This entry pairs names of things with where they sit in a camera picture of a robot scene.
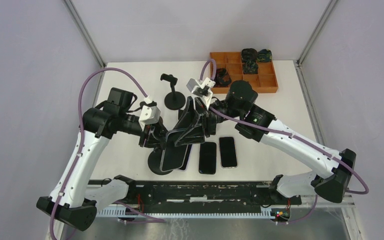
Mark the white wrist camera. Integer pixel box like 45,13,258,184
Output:
186,77,215,109
138,95,161,128

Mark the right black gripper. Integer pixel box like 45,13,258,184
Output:
170,95,244,146

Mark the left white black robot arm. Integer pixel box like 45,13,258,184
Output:
36,87,167,231

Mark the black phone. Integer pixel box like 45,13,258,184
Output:
198,142,217,175

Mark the dark green strap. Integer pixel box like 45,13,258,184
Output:
256,48,273,64

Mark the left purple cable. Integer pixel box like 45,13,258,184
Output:
48,67,165,240

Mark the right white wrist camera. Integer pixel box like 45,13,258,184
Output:
186,77,215,109

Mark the pink case phone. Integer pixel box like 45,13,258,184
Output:
159,129,188,173

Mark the grey case phone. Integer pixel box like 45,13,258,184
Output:
219,136,238,169

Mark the black strap in tray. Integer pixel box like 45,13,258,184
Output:
213,67,232,88

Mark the white cable duct rail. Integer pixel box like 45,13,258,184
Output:
96,205,289,220

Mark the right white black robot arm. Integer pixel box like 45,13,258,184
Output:
169,78,356,204

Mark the orange compartment tray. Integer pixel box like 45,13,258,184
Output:
210,48,278,94

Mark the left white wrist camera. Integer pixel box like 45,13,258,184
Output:
138,95,161,128

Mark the black round stand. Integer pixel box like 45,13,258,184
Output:
147,148,173,176
160,73,186,110

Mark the black strap top tray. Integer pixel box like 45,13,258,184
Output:
241,47,259,64

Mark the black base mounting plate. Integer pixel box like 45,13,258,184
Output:
117,175,302,214

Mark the lavender case phone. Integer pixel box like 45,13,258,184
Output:
178,144,193,171

